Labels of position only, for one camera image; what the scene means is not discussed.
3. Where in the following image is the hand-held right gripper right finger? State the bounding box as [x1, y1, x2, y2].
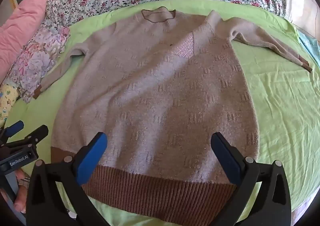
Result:
[211, 132, 292, 226]

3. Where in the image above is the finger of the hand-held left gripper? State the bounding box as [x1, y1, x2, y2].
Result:
[0, 120, 25, 141]
[5, 125, 49, 150]

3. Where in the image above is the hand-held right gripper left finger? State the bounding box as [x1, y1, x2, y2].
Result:
[26, 132, 108, 226]

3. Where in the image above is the beige knit sweater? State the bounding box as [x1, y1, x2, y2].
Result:
[33, 7, 313, 220]

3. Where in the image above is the person's left hand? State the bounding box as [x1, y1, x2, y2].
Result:
[13, 169, 32, 214]

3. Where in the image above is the yellow cartoon print cloth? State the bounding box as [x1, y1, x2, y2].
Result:
[0, 83, 20, 126]

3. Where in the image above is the green bed sheet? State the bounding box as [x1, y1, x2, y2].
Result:
[5, 0, 320, 226]

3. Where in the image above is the pastel floral print cloth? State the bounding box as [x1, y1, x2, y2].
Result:
[5, 19, 70, 104]

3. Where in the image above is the pink blanket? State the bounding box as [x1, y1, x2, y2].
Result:
[0, 0, 60, 82]

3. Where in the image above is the light blue cloth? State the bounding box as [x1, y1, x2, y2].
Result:
[297, 28, 320, 66]

